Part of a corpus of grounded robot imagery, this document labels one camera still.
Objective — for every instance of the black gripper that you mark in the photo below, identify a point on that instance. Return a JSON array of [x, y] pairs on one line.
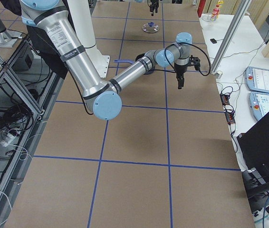
[[179, 70], [152, 4]]

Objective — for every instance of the glass pot lid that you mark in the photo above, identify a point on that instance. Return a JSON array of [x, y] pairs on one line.
[[150, 27]]

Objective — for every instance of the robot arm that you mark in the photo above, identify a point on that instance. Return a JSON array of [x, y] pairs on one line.
[[70, 29]]

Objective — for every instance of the dark blue saucepan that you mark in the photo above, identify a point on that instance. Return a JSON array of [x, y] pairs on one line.
[[129, 61]]

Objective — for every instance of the small black flat device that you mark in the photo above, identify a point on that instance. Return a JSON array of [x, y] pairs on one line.
[[213, 41]]

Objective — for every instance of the black power strip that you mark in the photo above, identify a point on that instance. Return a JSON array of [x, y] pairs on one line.
[[228, 109]]

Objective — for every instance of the colourful plastic bottle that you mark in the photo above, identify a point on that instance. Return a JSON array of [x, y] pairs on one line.
[[216, 11]]

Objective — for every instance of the upper blue teach pendant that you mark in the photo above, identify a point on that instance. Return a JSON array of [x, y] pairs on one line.
[[257, 79]]

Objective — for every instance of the blue teach pendant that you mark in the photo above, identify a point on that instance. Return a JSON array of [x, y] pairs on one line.
[[259, 103], [257, 79]]

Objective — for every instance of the lower blue teach pendant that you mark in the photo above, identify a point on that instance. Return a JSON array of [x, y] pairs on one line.
[[259, 103]]

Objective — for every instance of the black laptop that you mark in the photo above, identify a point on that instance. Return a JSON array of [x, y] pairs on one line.
[[254, 144]]

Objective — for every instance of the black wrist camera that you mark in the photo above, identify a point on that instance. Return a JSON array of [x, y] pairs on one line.
[[195, 62]]

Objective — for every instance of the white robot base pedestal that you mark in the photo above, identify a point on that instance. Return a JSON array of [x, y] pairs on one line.
[[81, 17]]

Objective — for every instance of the aluminium frame post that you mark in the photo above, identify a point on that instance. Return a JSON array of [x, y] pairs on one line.
[[237, 18]]

